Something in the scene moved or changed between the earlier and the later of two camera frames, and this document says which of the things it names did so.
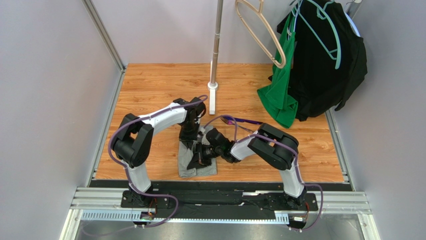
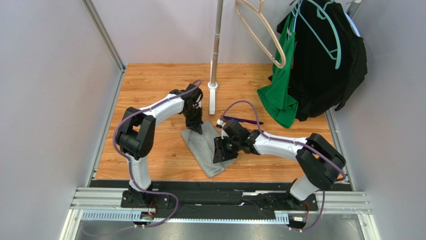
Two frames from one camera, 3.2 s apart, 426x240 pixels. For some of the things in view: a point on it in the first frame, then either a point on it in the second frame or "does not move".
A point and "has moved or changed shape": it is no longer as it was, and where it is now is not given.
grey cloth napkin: (185, 155) has moved or changed shape
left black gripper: (187, 140) to (196, 124)
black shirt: (330, 60) does not move
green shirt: (277, 94) does not move
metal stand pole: (219, 20) does not move
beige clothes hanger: (260, 10) does not move
